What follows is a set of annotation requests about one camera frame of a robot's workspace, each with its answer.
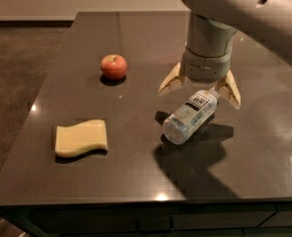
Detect red apple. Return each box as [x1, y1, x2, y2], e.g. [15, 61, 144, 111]
[101, 54, 127, 81]

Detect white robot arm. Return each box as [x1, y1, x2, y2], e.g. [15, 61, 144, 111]
[158, 0, 292, 109]

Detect dark cabinet drawers under table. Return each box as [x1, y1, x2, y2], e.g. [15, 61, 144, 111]
[0, 202, 292, 237]

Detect yellow sponge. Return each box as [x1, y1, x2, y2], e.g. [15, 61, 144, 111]
[55, 119, 108, 158]

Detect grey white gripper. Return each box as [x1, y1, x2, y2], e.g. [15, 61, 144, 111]
[158, 47, 241, 110]

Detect clear blue plastic water bottle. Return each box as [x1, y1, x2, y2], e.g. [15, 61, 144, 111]
[162, 88, 219, 145]

